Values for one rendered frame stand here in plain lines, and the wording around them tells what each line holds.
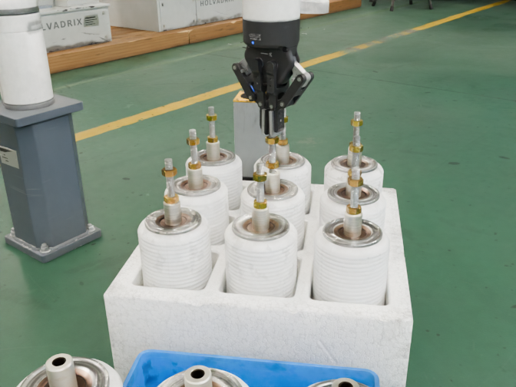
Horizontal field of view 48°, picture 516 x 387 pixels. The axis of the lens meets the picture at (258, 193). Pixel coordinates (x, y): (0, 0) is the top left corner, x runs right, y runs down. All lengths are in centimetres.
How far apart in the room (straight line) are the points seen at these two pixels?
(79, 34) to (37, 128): 192
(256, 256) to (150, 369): 20
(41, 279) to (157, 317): 46
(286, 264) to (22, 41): 66
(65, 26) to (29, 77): 186
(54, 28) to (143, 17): 67
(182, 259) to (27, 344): 37
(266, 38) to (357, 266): 31
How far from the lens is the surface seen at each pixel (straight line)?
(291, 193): 85
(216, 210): 86
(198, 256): 77
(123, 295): 78
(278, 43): 76
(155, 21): 341
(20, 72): 117
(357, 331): 74
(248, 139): 112
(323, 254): 73
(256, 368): 75
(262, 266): 73
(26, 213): 124
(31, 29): 116
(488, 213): 144
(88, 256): 124
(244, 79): 83
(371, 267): 73
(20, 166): 120
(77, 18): 306
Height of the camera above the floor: 61
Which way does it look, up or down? 25 degrees down
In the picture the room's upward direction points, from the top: 1 degrees counter-clockwise
